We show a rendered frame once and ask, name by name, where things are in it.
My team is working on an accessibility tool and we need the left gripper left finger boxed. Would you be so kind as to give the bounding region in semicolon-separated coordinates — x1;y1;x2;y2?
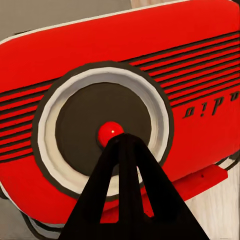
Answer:
57;133;133;240

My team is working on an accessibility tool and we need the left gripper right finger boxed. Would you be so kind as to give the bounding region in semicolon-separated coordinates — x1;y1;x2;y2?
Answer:
125;133;210;240

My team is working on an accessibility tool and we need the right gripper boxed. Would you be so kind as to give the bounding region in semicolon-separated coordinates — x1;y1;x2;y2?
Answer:
144;213;157;223

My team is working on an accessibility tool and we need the radio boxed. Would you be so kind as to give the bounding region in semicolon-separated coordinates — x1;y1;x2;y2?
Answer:
0;0;240;240

